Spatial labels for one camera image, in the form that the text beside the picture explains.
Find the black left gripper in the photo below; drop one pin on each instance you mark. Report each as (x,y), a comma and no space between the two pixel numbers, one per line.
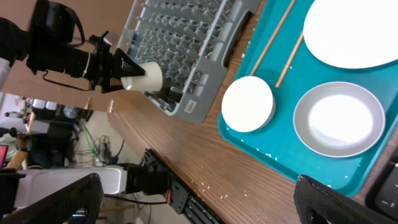
(100,70)

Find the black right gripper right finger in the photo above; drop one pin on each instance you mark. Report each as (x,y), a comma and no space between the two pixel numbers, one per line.
(318,203)

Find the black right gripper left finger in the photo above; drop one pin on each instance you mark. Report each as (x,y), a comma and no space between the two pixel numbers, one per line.
(84,195)

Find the white paper cup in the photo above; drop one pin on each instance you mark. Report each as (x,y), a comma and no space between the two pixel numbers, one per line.
(151,81)

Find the grey bowl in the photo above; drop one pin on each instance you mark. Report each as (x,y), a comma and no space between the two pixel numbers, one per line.
(339,119)

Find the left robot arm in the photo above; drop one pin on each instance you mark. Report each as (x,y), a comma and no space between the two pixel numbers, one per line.
(55,41)

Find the black waste tray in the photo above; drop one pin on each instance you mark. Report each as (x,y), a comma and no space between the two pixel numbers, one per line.
(382,196)

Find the grey dish rack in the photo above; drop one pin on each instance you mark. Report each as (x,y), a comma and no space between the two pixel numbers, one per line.
(191,42)

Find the teal plastic tray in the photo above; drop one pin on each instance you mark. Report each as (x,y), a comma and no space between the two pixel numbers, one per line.
(277,144)

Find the right wooden chopstick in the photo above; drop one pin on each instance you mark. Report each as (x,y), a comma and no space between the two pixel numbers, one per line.
(290,60)

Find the wooden chopstick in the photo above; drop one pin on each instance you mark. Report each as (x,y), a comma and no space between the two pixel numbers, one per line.
(273,36)
(290,60)

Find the large white plate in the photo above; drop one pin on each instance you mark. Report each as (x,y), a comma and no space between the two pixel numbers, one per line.
(352,34)

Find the left wooden chopstick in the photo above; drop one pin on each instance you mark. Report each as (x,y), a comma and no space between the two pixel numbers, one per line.
(273,36)

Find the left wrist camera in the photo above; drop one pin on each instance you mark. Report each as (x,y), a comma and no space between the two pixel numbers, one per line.
(110,38)

